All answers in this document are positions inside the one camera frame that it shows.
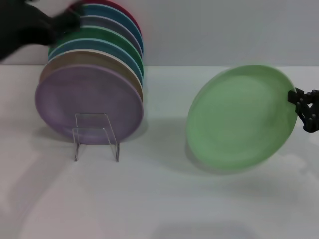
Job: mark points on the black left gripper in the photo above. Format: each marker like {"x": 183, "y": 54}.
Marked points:
{"x": 41, "y": 30}

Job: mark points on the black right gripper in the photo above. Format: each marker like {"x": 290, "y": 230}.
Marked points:
{"x": 311, "y": 122}

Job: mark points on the light green plate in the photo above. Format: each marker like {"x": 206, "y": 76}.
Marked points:
{"x": 239, "y": 119}

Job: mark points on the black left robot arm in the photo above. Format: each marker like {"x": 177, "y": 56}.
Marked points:
{"x": 12, "y": 27}

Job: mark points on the light blue plate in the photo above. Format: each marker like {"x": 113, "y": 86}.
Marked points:
{"x": 87, "y": 44}

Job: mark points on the dark green plate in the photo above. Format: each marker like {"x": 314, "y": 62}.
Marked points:
{"x": 99, "y": 33}

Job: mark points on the grey plate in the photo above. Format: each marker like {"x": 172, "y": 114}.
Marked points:
{"x": 104, "y": 21}

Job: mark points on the teal blue plate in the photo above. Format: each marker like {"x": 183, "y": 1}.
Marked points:
{"x": 104, "y": 10}

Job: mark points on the tan plate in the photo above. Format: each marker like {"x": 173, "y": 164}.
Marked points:
{"x": 82, "y": 58}

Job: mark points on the red plate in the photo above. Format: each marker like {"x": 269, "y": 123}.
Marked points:
{"x": 119, "y": 3}

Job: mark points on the lilac plate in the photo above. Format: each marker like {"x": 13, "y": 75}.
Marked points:
{"x": 87, "y": 99}

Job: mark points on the clear acrylic plate rack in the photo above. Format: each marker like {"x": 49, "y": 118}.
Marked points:
{"x": 91, "y": 129}

